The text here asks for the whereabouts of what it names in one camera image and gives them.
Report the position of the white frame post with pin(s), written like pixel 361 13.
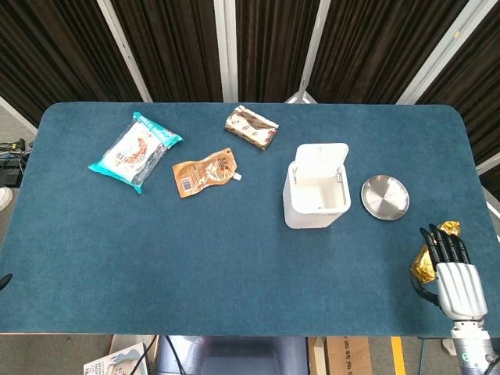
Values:
pixel 226 47
pixel 125 54
pixel 437 58
pixel 312 43

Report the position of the brown cardboard box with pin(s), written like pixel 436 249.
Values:
pixel 347 355

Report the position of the printed white book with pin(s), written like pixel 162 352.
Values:
pixel 117 361

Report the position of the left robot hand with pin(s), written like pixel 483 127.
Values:
pixel 4 280

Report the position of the orange spout pouch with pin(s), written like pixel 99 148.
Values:
pixel 203 173

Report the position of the white plastic bin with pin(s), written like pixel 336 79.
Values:
pixel 308 216

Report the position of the brown wrapped food package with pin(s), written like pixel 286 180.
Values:
pixel 252 127

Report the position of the teal white snack package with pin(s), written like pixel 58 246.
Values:
pixel 133 152

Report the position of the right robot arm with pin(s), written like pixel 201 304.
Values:
pixel 472 347

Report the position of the dark brown curtain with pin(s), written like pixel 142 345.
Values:
pixel 176 47

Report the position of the round stainless steel plate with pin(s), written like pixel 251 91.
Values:
pixel 384 197

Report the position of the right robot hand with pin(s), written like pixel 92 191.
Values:
pixel 461 289

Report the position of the blue table mat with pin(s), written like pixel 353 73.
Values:
pixel 195 254

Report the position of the white frame rail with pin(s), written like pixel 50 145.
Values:
pixel 17 113

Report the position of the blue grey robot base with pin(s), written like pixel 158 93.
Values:
pixel 242 355

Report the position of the crumpled gold foil wrapper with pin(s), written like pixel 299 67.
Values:
pixel 422 265

